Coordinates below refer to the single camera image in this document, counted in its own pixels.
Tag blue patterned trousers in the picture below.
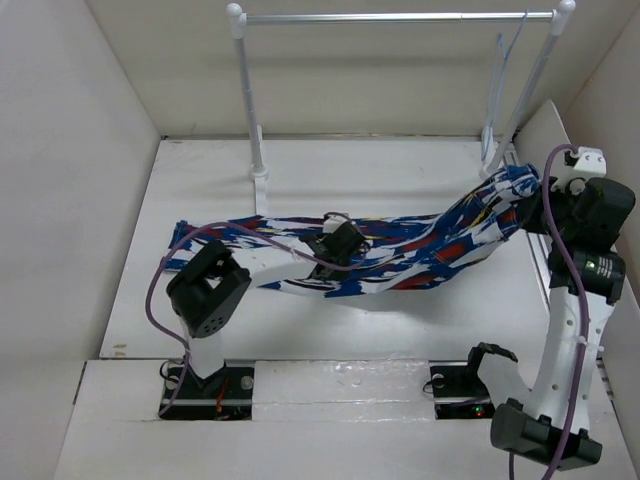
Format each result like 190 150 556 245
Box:
165 164 541 298

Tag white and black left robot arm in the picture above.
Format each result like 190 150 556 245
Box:
166 222 367 397

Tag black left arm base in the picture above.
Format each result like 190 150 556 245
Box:
158 362 255 421

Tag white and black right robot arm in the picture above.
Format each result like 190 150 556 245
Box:
462 178 636 474

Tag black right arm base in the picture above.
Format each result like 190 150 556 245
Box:
422 360 495 420

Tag white clothes rack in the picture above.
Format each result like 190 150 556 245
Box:
223 1 576 215

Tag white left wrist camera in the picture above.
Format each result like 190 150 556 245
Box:
323 212 352 234

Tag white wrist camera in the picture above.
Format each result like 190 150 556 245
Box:
563 147 607 195
323 212 352 234

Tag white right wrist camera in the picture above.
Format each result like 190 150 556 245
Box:
563 147 607 195

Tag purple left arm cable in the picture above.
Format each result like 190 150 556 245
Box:
144 212 371 416

